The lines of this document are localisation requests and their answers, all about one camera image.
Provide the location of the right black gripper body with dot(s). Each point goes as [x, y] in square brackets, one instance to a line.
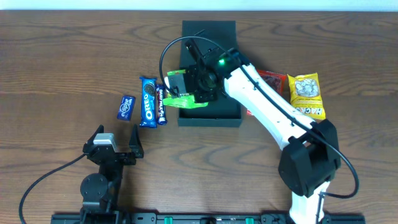
[189, 83]

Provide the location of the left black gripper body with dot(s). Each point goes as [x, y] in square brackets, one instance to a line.
[116, 156]

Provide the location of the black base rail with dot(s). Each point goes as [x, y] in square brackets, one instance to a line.
[152, 218]

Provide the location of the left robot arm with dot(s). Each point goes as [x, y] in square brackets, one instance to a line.
[100, 190]

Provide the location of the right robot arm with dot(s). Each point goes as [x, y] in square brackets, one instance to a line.
[310, 155]

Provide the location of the green Haribo gummy bag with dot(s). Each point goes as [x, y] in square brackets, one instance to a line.
[186, 100]

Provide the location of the yellow Hacks candy bag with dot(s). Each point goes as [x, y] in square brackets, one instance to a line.
[305, 95]

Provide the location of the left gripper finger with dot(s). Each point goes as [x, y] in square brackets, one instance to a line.
[90, 141]
[135, 143]

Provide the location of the blue Eclipse mints box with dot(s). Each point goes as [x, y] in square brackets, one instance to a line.
[126, 107]

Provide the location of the red Hacks candy bag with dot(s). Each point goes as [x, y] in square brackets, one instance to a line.
[275, 80]

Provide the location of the Dairy Milk chocolate bar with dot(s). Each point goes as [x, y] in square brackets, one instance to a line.
[161, 116]

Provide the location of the blue Oreo cookie pack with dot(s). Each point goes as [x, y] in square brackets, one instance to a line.
[148, 103]

